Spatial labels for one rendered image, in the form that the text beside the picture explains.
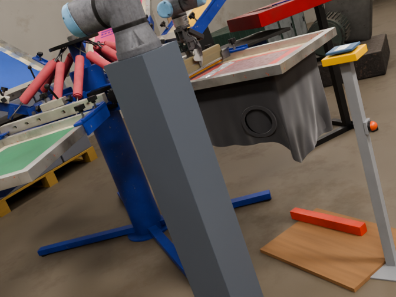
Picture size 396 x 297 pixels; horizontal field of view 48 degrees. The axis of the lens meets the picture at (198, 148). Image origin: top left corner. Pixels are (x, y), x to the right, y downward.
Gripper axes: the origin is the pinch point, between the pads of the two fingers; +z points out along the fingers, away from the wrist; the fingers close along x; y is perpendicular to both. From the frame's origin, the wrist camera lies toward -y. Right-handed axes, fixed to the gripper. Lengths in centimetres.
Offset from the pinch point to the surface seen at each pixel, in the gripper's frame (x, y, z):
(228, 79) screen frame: 36.2, 29.3, 3.8
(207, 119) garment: 12.8, 22.0, 22.0
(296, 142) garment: 51, 17, 39
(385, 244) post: 77, 14, 89
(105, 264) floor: -87, 41, 101
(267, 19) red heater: -6, -90, -4
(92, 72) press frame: -75, 3, -10
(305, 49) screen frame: 60, 6, 3
